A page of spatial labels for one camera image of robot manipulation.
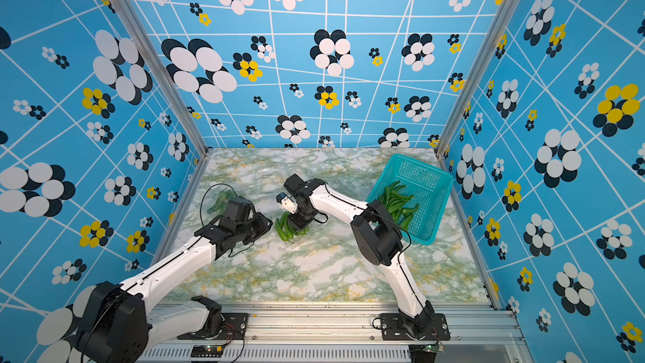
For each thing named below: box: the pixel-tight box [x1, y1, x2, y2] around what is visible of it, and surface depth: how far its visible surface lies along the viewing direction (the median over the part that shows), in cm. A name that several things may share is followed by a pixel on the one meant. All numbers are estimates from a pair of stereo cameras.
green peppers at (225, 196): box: [206, 187, 235, 214], surface depth 101 cm
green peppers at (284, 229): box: [275, 211, 310, 242], surface depth 93 cm
